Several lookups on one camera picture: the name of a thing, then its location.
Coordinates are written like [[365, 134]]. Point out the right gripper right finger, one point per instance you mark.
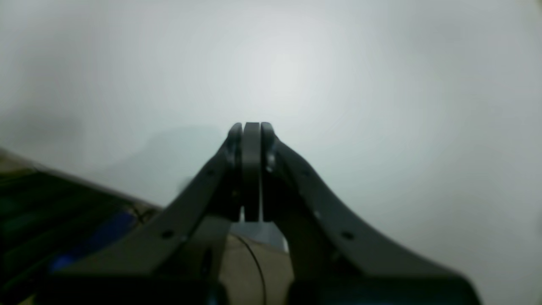
[[338, 258]]

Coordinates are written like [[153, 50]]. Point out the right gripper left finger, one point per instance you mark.
[[175, 258]]

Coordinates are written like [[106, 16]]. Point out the dark equipment beyond table edge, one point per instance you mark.
[[46, 214]]

